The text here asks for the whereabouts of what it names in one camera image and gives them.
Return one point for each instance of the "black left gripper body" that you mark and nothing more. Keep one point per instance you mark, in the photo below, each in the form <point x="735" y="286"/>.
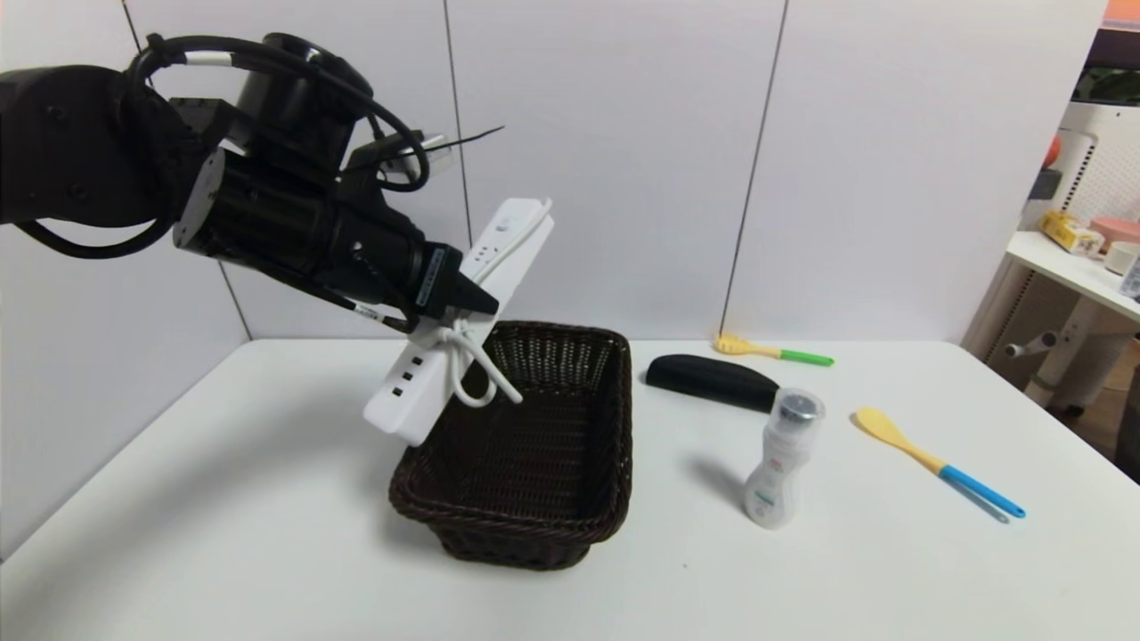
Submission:
<point x="438" y="283"/>

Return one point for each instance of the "white side table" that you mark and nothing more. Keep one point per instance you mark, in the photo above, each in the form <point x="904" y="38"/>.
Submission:
<point x="1064" y="267"/>

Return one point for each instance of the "white pegboard panel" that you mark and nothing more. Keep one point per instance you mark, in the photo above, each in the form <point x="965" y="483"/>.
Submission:
<point x="1104" y="169"/>

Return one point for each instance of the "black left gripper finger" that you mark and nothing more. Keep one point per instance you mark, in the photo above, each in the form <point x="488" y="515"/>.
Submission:
<point x="474" y="301"/>

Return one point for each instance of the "black glasses case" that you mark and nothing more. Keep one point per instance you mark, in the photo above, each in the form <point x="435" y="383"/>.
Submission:
<point x="704" y="378"/>

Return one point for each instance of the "clear plastic bottle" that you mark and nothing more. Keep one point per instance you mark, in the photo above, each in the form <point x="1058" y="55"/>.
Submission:
<point x="1132" y="278"/>

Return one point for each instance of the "yellow box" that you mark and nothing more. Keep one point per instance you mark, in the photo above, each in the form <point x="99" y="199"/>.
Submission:
<point x="1064" y="231"/>

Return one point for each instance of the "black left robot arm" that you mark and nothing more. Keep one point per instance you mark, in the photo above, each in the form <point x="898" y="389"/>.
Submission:
<point x="71" y="142"/>

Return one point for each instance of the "brown wicker basket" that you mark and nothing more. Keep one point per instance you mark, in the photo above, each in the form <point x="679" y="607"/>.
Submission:
<point x="534" y="545"/>

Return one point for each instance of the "orange ball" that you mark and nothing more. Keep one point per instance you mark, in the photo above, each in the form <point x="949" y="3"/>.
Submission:
<point x="1050" y="151"/>

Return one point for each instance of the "white cup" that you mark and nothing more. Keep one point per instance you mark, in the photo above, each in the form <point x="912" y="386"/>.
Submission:
<point x="1119" y="258"/>

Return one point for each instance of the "white bottle clear cap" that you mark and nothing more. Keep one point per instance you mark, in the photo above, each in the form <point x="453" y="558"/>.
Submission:
<point x="771" y="481"/>

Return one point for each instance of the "pink bowl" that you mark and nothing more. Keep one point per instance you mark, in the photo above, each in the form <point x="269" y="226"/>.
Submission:
<point x="1118" y="230"/>

